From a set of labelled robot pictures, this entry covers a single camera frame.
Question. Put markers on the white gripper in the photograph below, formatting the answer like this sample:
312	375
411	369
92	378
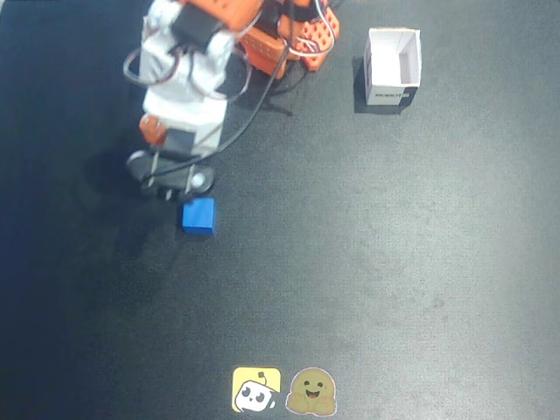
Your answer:
179	141

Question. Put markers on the blue cube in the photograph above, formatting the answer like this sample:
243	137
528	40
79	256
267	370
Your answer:
199	216

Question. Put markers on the white and orange robot arm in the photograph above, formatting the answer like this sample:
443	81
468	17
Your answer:
175	65

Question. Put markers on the white cardboard box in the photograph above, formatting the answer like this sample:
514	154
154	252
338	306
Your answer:
389	94

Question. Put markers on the black felt mat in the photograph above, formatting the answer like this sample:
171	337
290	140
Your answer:
350	262

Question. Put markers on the yellow robot face sticker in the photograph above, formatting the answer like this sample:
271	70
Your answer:
256	389

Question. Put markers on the brown hugging face sticker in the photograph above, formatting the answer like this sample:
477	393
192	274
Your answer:
311	391

